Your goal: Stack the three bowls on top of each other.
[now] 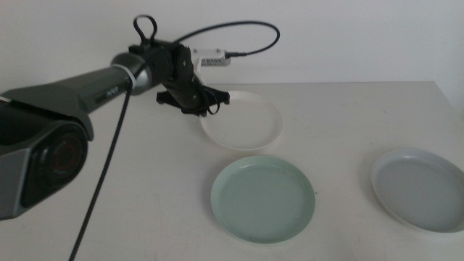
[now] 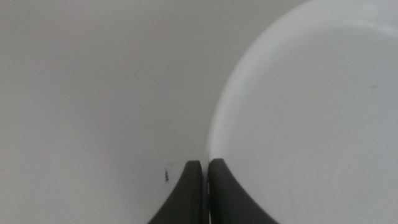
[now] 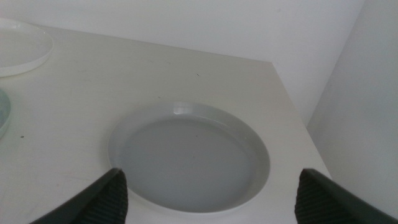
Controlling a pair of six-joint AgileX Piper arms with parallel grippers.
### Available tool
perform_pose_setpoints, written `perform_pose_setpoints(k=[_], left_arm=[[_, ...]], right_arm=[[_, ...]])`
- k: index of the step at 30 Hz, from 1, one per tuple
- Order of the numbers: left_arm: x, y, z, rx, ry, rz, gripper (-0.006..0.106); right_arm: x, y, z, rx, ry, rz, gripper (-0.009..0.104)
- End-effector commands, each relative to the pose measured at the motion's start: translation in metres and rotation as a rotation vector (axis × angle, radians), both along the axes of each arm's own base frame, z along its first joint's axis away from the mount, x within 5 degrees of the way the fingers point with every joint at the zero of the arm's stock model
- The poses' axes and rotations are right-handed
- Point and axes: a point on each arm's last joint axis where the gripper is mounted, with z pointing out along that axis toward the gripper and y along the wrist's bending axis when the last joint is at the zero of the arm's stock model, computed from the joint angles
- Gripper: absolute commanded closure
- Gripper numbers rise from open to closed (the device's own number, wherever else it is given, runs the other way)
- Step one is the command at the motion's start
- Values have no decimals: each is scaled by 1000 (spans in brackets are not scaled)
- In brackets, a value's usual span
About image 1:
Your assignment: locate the white shallow bowl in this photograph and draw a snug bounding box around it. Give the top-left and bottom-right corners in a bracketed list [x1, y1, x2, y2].
[199, 90, 284, 152]

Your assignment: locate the pale green shallow bowl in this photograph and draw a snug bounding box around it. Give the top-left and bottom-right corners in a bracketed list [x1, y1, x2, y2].
[210, 154, 316, 245]

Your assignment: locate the light grey shallow bowl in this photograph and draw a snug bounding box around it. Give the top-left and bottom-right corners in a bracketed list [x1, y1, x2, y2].
[370, 147, 464, 233]

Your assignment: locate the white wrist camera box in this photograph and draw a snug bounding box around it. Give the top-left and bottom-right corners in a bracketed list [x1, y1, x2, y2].
[188, 47, 232, 86]

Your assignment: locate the thin black cable loop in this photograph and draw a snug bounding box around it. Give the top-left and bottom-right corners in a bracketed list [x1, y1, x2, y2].
[133, 14, 159, 46]

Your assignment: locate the black braided camera cable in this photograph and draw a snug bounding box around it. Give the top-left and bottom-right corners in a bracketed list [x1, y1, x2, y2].
[68, 20, 281, 261]

